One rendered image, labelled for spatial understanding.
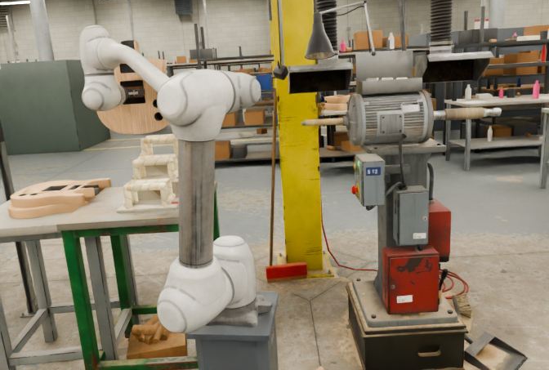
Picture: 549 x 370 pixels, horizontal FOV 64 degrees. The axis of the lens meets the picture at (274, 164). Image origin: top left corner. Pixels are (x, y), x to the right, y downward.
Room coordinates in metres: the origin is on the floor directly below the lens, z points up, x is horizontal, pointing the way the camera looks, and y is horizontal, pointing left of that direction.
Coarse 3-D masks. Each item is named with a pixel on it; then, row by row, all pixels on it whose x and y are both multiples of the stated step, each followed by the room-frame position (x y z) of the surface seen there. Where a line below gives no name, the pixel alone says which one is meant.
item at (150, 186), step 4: (136, 184) 1.91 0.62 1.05; (140, 184) 1.91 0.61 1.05; (144, 184) 1.91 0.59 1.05; (148, 184) 1.90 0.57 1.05; (152, 184) 1.90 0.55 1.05; (156, 184) 1.90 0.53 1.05; (160, 184) 1.90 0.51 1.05; (164, 184) 1.90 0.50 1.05; (124, 188) 1.90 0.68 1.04; (128, 188) 1.90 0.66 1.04; (132, 188) 1.90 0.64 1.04; (136, 188) 1.90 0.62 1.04; (140, 188) 1.90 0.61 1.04; (144, 188) 1.90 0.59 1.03; (148, 188) 1.90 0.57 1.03; (152, 188) 1.90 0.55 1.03; (156, 188) 1.89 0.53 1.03; (160, 188) 1.89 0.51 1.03
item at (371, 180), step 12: (360, 156) 1.90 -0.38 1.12; (372, 156) 1.88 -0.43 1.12; (360, 168) 1.80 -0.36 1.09; (372, 168) 1.79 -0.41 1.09; (384, 168) 1.79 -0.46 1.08; (360, 180) 1.81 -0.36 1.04; (372, 180) 1.79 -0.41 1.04; (384, 180) 1.79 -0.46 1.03; (360, 192) 1.81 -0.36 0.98; (372, 192) 1.79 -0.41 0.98; (384, 192) 1.79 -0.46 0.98; (372, 204) 1.79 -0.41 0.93; (384, 204) 1.79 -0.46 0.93
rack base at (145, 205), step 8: (144, 200) 2.02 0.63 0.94; (152, 200) 2.01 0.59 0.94; (160, 200) 2.00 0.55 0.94; (176, 200) 1.99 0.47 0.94; (120, 208) 1.91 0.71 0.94; (136, 208) 1.90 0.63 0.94; (144, 208) 1.89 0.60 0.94; (152, 208) 1.89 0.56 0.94; (160, 208) 1.88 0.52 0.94; (168, 208) 1.88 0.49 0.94
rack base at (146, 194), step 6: (174, 186) 2.03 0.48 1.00; (138, 192) 2.03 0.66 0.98; (144, 192) 2.03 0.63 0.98; (150, 192) 2.03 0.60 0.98; (156, 192) 2.03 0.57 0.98; (174, 192) 2.03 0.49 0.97; (138, 198) 2.03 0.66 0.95; (144, 198) 2.03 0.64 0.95; (150, 198) 2.03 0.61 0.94; (156, 198) 2.03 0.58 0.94
